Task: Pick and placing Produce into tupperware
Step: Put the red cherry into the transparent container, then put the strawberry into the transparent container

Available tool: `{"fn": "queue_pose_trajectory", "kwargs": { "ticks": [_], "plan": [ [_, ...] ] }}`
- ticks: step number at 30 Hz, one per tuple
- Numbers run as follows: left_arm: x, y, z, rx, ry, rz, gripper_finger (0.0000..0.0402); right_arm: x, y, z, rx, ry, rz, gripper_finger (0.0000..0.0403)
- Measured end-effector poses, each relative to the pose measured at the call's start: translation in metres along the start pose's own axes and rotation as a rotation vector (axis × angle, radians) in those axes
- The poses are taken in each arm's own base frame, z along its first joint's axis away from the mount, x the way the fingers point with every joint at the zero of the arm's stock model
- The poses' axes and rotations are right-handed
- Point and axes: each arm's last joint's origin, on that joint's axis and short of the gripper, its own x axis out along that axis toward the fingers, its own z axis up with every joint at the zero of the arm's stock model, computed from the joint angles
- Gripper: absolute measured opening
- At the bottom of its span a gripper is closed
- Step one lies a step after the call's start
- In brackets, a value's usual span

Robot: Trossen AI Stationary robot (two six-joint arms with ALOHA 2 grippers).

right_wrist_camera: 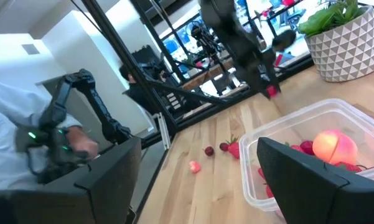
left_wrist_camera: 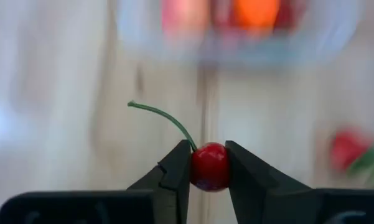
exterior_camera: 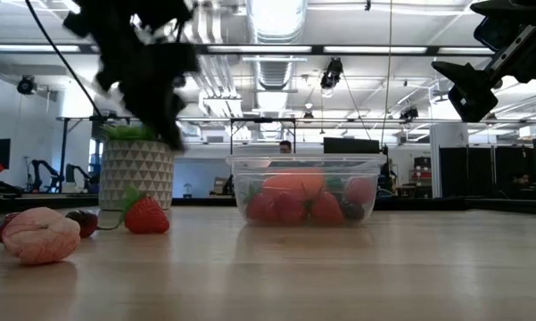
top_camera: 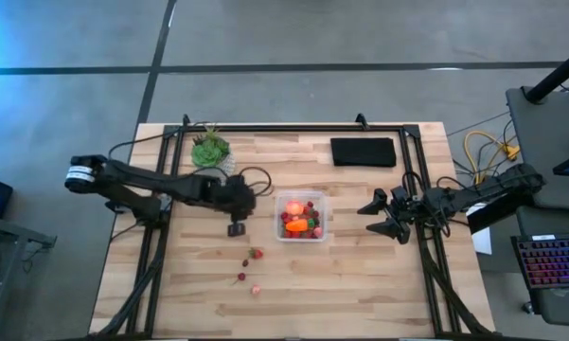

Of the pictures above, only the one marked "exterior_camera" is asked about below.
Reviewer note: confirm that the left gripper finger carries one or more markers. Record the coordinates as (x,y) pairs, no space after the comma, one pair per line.
(145,111)
(174,120)

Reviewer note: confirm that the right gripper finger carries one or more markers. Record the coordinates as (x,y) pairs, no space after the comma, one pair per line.
(517,6)
(468,87)

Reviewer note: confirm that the red plastic strawberry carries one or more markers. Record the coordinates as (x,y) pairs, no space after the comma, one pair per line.
(325,209)
(147,218)
(261,209)
(290,209)

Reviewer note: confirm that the orange plastic carrot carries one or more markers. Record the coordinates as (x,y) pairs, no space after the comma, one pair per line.
(294,183)

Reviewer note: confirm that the pink plastic raspberry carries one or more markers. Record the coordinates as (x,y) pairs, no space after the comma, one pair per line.
(359,190)
(40,236)

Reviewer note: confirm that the dark plastic blackberry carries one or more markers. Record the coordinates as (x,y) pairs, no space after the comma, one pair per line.
(351,211)

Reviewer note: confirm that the black background robot arm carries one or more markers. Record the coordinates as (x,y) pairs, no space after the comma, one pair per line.
(71,171)
(35,174)

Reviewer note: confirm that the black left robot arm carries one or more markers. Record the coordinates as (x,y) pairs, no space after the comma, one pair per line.
(116,18)

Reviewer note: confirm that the clear plastic tupperware container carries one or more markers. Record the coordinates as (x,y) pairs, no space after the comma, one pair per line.
(303,159)

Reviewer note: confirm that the green artificial succulent plant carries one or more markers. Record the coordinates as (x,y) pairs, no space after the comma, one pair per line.
(125,133)

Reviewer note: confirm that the white led light strip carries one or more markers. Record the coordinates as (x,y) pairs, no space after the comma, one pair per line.
(258,49)
(466,50)
(31,48)
(374,49)

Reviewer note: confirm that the white column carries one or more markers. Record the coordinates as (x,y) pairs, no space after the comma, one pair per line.
(448,134)

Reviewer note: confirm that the white geometric plant pot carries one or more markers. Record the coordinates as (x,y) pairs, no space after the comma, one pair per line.
(136,174)

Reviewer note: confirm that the black partition panels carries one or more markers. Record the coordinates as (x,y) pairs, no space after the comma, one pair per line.
(481,171)

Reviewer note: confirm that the person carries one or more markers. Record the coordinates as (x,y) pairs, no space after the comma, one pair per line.
(286,146)
(521,180)

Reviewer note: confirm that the black overhead rig beam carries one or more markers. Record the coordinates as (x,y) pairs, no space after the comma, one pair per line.
(317,49)

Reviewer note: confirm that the black ceiling-mounted camera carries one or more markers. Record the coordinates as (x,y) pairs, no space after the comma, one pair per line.
(27,84)
(408,113)

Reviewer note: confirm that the black background rig frame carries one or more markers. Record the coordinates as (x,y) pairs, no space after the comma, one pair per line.
(258,120)

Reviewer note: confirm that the silver ventilation duct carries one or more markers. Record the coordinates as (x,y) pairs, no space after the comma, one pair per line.
(274,73)

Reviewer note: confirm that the black aluminium table frame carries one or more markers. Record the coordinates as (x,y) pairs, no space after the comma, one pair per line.
(508,206)

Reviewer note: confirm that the black overhead camera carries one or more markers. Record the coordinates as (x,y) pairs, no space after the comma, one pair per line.
(332,73)

